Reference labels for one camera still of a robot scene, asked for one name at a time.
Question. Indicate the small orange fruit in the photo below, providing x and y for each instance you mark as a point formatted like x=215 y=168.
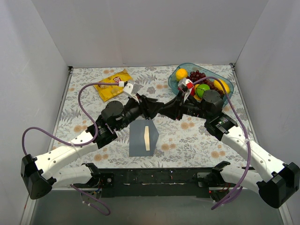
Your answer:
x=195 y=87

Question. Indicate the floral tablecloth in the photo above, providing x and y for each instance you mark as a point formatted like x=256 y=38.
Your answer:
x=183 y=143

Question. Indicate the yellow Lays chips bag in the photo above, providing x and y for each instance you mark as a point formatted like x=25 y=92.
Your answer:
x=107 y=92

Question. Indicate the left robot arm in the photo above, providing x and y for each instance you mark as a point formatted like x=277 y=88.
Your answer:
x=39 y=173

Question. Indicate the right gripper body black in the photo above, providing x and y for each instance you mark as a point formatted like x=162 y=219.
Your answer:
x=177 y=108

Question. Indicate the teal plastic fruit basket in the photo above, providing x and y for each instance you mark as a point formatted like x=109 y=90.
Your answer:
x=173 y=84

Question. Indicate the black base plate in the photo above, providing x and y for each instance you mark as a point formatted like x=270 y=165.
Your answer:
x=149 y=182

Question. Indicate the purple grape bunch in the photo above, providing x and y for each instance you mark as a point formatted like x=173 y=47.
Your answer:
x=197 y=75

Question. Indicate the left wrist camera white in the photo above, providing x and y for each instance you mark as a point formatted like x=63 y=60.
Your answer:
x=131 y=89

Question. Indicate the yellow lemon left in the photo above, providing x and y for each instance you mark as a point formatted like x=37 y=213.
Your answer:
x=180 y=74

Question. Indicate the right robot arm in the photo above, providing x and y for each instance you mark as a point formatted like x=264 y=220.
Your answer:
x=274 y=180

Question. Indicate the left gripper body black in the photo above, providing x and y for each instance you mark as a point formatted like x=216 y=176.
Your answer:
x=142 y=107

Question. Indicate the green ball fruit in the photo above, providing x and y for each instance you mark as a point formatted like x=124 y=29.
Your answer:
x=201 y=89

